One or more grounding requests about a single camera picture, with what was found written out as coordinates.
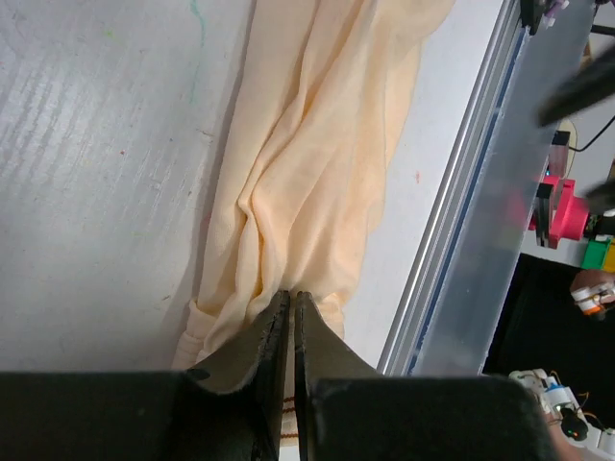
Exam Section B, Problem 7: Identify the operator left hand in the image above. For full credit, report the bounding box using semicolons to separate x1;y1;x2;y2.
570;269;614;321

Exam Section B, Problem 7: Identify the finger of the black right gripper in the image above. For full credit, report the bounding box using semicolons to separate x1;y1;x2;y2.
536;45;614;126
583;179;615;211

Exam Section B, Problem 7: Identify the aluminium table frame rail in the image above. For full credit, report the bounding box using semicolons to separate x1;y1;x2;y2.
378;1;595;376

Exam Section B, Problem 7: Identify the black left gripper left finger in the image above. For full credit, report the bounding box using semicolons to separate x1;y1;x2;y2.
1;292;290;460

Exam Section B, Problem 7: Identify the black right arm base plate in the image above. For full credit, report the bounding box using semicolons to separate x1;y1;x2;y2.
519;0;551;36

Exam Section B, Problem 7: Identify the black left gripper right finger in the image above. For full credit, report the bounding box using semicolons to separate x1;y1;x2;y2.
294;292;557;460

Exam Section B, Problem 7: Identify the beige underwear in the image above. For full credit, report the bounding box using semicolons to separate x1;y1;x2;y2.
171;0;457;450

